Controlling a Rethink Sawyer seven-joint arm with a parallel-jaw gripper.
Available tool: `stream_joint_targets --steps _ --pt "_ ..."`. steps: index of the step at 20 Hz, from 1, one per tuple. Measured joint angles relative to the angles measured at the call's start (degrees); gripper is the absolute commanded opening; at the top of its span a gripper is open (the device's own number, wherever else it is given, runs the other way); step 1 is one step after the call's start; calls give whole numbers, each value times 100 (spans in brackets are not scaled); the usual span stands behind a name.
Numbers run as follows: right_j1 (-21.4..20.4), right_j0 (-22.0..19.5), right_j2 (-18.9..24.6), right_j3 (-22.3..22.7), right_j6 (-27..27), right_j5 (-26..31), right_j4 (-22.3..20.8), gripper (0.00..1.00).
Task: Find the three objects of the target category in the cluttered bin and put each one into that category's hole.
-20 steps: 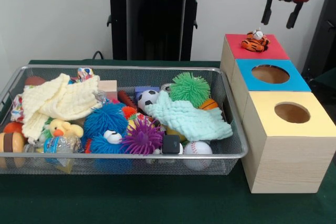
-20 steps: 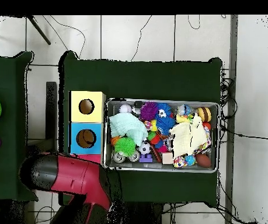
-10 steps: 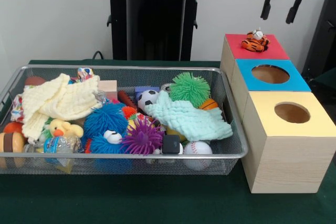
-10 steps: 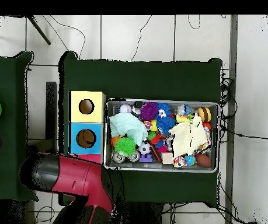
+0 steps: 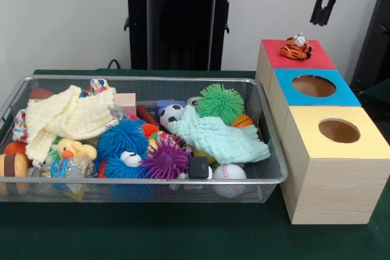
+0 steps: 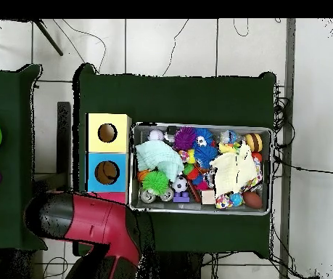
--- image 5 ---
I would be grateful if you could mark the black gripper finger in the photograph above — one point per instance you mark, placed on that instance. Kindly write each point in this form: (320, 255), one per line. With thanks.
(329, 8)
(317, 8)

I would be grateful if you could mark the orange black striped tiger plush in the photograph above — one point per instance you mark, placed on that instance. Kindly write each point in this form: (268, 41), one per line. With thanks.
(295, 50)

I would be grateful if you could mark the green spiky ball with eyes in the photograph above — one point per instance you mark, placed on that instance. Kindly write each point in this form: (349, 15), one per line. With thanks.
(221, 103)

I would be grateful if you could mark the wooden box with three holes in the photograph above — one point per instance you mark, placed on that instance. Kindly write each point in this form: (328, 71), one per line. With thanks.
(335, 187)

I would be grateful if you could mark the silver mesh bin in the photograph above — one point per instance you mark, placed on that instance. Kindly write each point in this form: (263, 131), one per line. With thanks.
(91, 78)

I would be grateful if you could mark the black upright panel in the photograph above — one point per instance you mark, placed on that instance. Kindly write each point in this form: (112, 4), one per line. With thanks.
(374, 44)

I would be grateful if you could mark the dark green table cloth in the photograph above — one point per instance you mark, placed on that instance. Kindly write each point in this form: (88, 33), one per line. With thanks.
(182, 235)
(381, 89)

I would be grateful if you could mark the small orange basketball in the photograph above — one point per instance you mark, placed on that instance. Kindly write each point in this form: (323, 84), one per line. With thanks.
(243, 121)

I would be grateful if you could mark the mint green cloth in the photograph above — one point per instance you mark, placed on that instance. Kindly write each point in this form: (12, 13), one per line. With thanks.
(219, 139)

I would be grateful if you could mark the black white soccer ball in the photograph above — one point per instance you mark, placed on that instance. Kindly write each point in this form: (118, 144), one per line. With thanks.
(170, 115)

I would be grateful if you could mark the white baseball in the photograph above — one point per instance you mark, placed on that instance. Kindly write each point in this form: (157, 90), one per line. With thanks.
(229, 172)

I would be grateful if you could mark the purple spiky ball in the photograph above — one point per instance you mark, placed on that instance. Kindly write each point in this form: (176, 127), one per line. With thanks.
(166, 159)

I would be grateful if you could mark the blue spiky ball with eyes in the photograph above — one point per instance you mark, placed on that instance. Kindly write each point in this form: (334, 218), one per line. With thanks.
(115, 168)

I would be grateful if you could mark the cream yellow cloth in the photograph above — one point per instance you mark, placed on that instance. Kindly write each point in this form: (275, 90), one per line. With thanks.
(70, 114)

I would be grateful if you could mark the yellow plush duck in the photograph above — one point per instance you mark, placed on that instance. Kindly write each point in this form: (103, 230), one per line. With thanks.
(73, 148)

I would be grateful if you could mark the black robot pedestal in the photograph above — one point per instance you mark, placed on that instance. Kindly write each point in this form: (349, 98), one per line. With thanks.
(179, 28)

